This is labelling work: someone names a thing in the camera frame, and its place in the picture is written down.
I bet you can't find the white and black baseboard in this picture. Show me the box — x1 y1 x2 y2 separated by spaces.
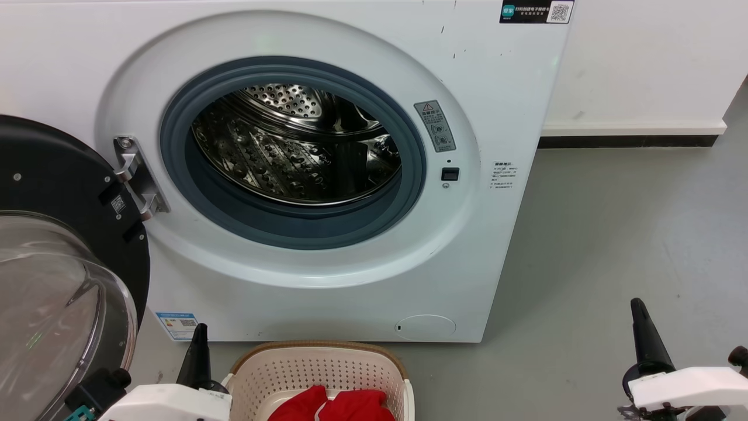
537 120 728 149

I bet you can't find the white text sticker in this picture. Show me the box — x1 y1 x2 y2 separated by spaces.
489 160 518 191

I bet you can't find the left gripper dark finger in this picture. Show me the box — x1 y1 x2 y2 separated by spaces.
176 323 204 390
196 323 213 390

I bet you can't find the stainless steel washing machine drum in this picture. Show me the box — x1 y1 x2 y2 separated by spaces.
191 83 403 207

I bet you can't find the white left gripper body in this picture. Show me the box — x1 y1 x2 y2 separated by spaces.
98 379 233 421

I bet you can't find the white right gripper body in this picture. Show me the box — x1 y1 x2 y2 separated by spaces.
618 363 748 421

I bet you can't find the blue energy label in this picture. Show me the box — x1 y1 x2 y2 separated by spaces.
155 311 200 342

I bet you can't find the grey rubber door gasket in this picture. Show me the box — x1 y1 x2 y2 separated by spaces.
159 56 428 251

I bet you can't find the round white filter cover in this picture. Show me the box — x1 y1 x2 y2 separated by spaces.
394 314 458 342

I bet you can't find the grey warning sticker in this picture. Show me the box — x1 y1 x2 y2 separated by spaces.
413 99 457 154

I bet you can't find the white front-load washing machine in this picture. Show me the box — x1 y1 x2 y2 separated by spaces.
0 0 577 344

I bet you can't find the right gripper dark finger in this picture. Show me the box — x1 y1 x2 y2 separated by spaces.
636 298 676 366
630 298 656 367

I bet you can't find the red garment with white stripes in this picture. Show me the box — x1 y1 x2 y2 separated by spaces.
276 384 396 421

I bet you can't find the black QR code sticker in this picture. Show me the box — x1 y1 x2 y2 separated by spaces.
499 0 576 25

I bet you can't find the silver metal door hinge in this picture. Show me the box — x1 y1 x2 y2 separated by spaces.
113 135 171 222

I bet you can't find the black washer door with glass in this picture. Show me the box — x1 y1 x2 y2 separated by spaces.
0 114 151 421

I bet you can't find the cream perforated laundry basket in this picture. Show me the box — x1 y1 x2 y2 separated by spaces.
224 340 416 421

